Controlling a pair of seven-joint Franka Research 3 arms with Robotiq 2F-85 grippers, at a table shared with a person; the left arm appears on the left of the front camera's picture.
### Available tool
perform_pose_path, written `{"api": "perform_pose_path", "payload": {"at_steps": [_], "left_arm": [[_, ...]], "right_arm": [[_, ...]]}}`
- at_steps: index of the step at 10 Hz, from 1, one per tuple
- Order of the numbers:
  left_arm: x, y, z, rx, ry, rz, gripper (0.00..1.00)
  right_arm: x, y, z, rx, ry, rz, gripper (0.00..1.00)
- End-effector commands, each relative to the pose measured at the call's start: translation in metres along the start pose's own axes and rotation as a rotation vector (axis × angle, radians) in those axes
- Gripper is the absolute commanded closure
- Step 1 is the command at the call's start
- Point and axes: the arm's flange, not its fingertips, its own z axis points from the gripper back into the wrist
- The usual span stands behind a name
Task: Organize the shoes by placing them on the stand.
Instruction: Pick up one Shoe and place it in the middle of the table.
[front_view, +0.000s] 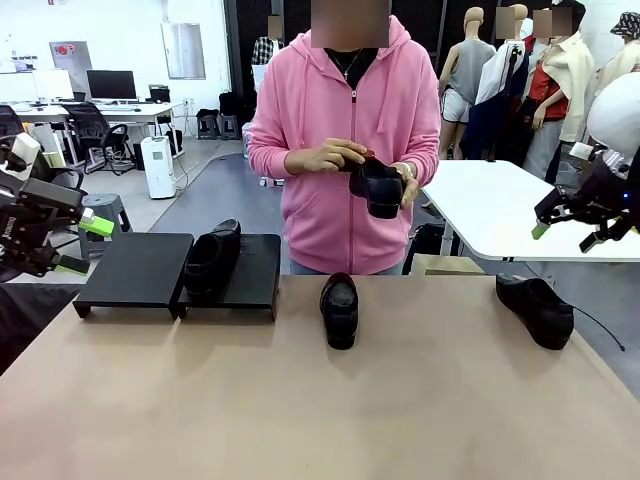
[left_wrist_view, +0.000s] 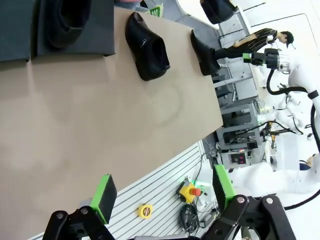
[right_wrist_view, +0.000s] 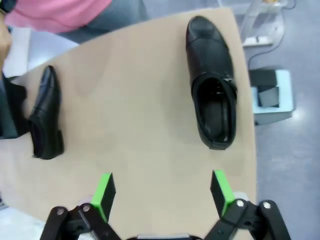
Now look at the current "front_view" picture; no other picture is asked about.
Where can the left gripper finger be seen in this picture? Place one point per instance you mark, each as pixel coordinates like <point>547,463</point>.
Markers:
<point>70,265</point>
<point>97,227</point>

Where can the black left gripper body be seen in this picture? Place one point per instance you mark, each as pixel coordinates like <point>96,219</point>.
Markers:
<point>25,220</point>

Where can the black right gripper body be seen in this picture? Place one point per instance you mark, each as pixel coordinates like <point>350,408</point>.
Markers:
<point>605,195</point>

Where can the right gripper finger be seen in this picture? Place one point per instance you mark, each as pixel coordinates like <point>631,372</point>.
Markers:
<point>547,210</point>
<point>600,237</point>

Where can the black leather dress shoe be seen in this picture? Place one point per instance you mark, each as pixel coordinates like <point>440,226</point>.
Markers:
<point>210,260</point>
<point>540,305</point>

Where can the black textured buckle shoe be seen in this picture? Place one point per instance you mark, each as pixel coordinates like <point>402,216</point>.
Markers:
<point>382,192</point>
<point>340,310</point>

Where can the brown shoe brush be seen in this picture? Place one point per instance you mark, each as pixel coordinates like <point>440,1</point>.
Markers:
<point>371,154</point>

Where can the person's left forearm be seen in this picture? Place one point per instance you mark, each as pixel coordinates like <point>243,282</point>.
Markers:
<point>427,165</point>

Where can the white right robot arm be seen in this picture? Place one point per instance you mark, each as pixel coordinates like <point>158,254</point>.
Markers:
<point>620,115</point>

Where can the person's right forearm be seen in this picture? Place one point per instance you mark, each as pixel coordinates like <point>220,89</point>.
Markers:
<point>267,162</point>

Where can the black shoe stand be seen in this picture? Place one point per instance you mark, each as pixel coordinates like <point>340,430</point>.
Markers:
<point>135,270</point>
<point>255,275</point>

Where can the person's left hand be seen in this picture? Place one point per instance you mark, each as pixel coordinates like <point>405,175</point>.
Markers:
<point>411,192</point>

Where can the person's right hand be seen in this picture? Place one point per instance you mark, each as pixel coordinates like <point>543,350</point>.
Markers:
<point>325,155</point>

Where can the grey plastic stool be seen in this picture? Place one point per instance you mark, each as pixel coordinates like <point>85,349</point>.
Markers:
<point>105,202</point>

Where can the white table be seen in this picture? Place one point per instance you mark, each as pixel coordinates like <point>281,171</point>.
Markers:
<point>500,210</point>

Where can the white air purifier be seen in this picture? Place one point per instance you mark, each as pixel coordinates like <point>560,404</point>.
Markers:
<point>157,170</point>

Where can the black mesh office chair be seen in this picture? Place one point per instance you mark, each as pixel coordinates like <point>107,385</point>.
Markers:
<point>90,125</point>

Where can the cardboard box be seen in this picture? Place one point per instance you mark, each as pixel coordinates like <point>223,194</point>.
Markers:
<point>450,265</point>

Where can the mannequin in beige coat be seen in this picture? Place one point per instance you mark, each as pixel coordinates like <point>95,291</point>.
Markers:
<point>575,75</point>

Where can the white office desk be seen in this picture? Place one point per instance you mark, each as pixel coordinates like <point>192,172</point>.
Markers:
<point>145,109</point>

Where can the white computer monitor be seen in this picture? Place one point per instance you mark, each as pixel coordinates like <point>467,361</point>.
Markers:
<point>17,87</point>
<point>52,85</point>

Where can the mannequin in white navy jacket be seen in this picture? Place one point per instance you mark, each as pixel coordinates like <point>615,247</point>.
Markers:
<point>495,85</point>

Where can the mannequin with bucket hat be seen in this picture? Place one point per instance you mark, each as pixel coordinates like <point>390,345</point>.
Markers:
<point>625,55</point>

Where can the black computer monitor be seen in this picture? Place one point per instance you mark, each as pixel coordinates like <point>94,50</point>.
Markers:
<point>111,85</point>

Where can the black printer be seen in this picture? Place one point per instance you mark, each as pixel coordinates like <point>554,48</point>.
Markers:
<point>160,94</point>

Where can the black step stool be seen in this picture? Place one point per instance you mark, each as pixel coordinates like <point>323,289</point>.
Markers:
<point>207,125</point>
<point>229,127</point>

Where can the mannequin in grey tank top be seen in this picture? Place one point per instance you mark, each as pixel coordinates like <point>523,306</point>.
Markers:
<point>470,65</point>

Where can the black backpack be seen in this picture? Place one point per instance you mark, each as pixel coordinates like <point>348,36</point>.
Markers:
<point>231,102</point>

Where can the figure in plaid shirt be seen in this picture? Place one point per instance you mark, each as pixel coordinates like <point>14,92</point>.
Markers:
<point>262,50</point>

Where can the person in pink hoodie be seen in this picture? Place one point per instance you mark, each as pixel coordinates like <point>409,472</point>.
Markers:
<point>320,110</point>

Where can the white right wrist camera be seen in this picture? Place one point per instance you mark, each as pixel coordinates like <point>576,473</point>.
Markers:
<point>582,151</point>

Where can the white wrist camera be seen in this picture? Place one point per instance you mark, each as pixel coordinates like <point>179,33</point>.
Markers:
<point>582,151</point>
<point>25,147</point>

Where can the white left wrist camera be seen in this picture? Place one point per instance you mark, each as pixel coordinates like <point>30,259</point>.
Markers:
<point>25,147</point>

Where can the grey wall notice board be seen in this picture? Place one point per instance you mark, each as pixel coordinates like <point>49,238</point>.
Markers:
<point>70,65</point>

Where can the silver wall panel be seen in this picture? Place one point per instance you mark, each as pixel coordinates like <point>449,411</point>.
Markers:
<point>183,50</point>

